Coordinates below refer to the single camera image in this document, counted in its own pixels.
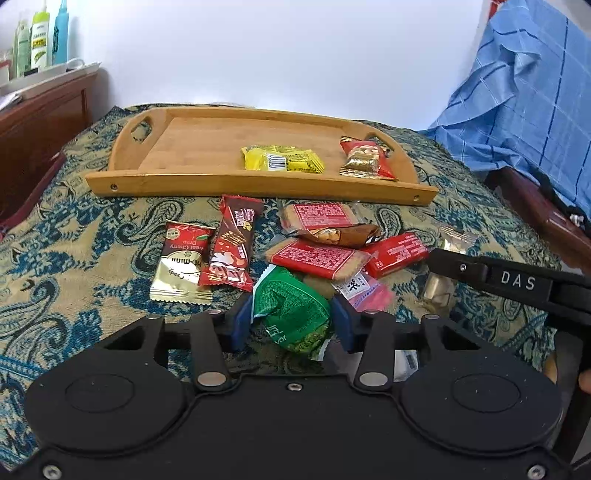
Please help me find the wooden tray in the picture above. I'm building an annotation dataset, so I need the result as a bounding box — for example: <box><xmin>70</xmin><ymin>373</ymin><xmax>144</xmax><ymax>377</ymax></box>
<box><xmin>85</xmin><ymin>107</ymin><xmax>439</xmax><ymax>206</ymax></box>

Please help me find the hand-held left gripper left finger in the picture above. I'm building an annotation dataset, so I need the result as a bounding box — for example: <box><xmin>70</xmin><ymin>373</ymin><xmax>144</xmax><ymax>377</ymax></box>
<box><xmin>99</xmin><ymin>293</ymin><xmax>254</xmax><ymax>393</ymax></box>

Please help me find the pink snack packet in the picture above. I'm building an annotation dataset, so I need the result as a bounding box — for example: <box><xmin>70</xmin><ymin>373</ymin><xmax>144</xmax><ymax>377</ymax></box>
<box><xmin>332</xmin><ymin>271</ymin><xmax>393</xmax><ymax>312</ymax></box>

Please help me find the light blue bottle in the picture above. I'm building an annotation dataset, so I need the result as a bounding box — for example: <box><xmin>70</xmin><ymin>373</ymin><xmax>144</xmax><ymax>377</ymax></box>
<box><xmin>52</xmin><ymin>0</ymin><xmax>70</xmax><ymax>65</ymax></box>

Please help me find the pale green bottle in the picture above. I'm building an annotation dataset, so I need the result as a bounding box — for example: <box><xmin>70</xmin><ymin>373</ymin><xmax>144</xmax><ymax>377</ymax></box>
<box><xmin>15</xmin><ymin>21</ymin><xmax>31</xmax><ymax>78</ymax></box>

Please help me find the olive snack packet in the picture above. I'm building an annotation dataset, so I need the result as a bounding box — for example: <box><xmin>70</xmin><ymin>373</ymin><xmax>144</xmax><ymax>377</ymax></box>
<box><xmin>300</xmin><ymin>273</ymin><xmax>335</xmax><ymax>298</ymax></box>

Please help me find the brown snack packet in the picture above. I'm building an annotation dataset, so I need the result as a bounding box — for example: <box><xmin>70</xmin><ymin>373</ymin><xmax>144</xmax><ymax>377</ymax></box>
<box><xmin>295</xmin><ymin>224</ymin><xmax>382</xmax><ymax>247</ymax></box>

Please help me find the red gold candy packet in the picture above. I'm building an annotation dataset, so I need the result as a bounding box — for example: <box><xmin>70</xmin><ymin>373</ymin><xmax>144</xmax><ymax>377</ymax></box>
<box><xmin>149</xmin><ymin>220</ymin><xmax>218</xmax><ymax>305</ymax></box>

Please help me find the green snack packet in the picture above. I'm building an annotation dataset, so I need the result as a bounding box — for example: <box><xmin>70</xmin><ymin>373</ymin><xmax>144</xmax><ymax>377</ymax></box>
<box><xmin>252</xmin><ymin>265</ymin><xmax>333</xmax><ymax>356</ymax></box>

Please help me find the wooden chair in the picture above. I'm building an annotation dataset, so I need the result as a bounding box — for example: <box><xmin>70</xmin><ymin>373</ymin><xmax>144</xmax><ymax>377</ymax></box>
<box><xmin>484</xmin><ymin>166</ymin><xmax>591</xmax><ymax>278</ymax></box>

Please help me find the dark red chocolate bar packet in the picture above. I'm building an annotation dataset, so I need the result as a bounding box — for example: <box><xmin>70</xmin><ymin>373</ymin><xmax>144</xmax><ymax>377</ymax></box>
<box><xmin>199</xmin><ymin>195</ymin><xmax>265</xmax><ymax>292</ymax></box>

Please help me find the clear nougat candy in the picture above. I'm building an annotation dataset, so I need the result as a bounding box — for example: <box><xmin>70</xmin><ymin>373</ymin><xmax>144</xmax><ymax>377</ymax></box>
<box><xmin>418</xmin><ymin>226</ymin><xmax>478</xmax><ymax>317</ymax></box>

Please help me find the blue checked cloth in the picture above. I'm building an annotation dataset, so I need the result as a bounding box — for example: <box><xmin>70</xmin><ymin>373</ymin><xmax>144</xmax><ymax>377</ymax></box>
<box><xmin>425</xmin><ymin>0</ymin><xmax>591</xmax><ymax>217</ymax></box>

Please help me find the wooden cabinet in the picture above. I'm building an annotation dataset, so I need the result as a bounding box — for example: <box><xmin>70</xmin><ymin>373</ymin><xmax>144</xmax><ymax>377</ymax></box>
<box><xmin>0</xmin><ymin>69</ymin><xmax>100</xmax><ymax>222</ymax></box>

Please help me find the yellow snack packet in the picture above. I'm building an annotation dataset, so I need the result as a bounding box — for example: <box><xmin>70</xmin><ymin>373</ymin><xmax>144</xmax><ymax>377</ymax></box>
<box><xmin>242</xmin><ymin>144</ymin><xmax>325</xmax><ymax>175</ymax></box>

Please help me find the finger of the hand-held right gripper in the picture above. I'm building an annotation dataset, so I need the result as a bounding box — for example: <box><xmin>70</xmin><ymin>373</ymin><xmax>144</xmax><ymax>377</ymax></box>
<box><xmin>428</xmin><ymin>248</ymin><xmax>491</xmax><ymax>292</ymax></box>

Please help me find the red gold nut packet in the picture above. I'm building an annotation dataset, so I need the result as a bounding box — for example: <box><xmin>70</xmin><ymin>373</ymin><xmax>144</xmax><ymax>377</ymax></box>
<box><xmin>339</xmin><ymin>136</ymin><xmax>399</xmax><ymax>182</ymax></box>

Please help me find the green white tube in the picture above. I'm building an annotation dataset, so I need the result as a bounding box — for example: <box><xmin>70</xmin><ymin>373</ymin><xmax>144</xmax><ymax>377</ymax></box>
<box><xmin>30</xmin><ymin>11</ymin><xmax>51</xmax><ymax>71</ymax></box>

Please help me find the small red snack packet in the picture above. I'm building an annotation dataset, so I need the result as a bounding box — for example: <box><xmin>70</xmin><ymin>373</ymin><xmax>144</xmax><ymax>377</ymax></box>
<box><xmin>360</xmin><ymin>232</ymin><xmax>430</xmax><ymax>279</ymax></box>

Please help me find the red biscuit packet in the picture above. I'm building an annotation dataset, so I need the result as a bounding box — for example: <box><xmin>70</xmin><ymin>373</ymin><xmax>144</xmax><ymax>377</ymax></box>
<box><xmin>263</xmin><ymin>237</ymin><xmax>370</xmax><ymax>281</ymax></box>
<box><xmin>279</xmin><ymin>202</ymin><xmax>358</xmax><ymax>232</ymax></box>

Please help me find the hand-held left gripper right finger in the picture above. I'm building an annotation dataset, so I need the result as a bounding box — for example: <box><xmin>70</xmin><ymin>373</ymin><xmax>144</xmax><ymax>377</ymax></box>
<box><xmin>330</xmin><ymin>295</ymin><xmax>497</xmax><ymax>393</ymax></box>

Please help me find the paisley blanket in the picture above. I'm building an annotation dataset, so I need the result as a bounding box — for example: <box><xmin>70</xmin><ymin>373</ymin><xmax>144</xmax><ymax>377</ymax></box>
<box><xmin>0</xmin><ymin>104</ymin><xmax>566</xmax><ymax>462</ymax></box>

